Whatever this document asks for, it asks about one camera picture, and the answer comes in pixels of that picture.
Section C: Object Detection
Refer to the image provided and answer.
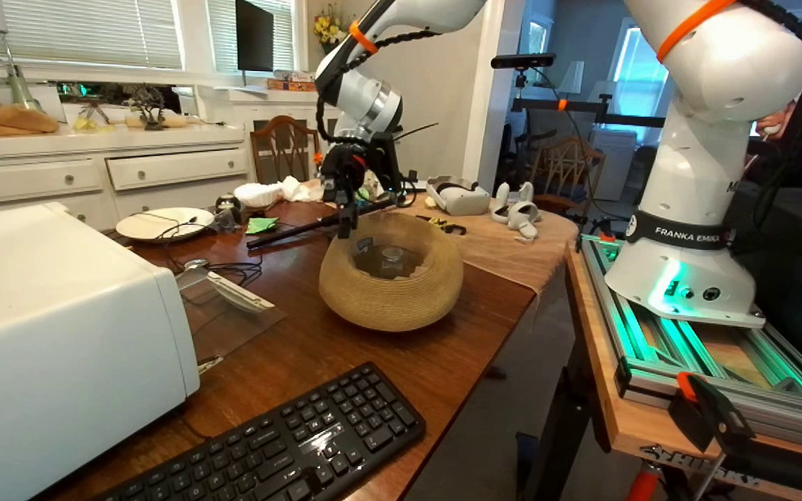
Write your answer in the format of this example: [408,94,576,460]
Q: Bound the white plate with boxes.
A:
[114,204,219,245]

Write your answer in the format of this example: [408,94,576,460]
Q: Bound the black orange clamp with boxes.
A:
[670,371,802,501]

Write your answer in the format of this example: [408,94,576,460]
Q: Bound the black monitor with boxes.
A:
[234,0,276,76]

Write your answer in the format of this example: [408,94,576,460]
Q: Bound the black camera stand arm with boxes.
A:
[511,93,670,132]

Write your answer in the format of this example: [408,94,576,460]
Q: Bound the colourful toy pile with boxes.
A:
[356,165,412,213]

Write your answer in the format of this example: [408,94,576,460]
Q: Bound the yellow flower bouquet vase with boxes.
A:
[313,9,356,53]

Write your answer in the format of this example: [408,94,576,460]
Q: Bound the white glass door cabinet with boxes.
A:
[228,89,380,179]

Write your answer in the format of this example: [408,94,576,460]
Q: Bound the tan placemat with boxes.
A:
[398,197,579,295]

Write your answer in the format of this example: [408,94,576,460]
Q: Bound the dark grey round dish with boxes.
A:
[351,234,426,281]

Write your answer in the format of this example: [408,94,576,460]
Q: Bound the long black stick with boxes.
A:
[245,193,409,250]

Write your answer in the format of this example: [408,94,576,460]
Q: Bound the black computer keyboard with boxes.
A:
[92,360,429,501]

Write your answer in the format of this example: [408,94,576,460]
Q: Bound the dark wooden chair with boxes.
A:
[248,114,327,188]

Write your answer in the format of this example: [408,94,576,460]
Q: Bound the white toaster oven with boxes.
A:
[0,200,203,501]

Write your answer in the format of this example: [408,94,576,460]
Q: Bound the metal lamp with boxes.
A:
[0,0,49,114]

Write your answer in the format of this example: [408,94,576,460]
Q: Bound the aluminium base frame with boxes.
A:
[576,232,802,439]

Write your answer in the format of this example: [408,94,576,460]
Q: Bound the green cloth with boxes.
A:
[245,214,281,238]

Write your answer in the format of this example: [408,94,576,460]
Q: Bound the white window blinds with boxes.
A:
[0,0,187,72]

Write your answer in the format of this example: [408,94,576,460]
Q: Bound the dark metal figurine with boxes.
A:
[132,83,174,135]

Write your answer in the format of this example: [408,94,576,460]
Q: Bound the black stereo camera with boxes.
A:
[490,53,558,72]

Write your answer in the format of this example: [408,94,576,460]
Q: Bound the white drawer cabinet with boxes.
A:
[0,122,256,234]

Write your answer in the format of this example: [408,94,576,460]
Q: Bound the wide orange strap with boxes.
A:
[659,0,739,64]

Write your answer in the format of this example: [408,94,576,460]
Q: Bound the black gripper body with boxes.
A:
[322,136,408,204]

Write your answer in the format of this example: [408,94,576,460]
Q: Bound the wooden workbench top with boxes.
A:
[564,245,802,467]

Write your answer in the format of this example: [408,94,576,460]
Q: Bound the white cloth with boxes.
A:
[232,179,327,213]

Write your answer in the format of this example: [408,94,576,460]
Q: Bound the white handheld controller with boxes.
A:
[508,179,547,245]
[490,181,517,222]

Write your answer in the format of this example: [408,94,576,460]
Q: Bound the small metal spoon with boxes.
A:
[177,256,214,278]

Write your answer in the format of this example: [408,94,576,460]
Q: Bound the white plastic headset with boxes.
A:
[437,183,497,218]

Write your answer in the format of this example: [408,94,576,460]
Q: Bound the narrow orange strap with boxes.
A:
[348,21,383,57]

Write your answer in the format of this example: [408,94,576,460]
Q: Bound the brown wicker chair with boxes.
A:
[523,135,608,221]

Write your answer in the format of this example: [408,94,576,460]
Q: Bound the small dark jar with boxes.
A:
[213,193,245,234]

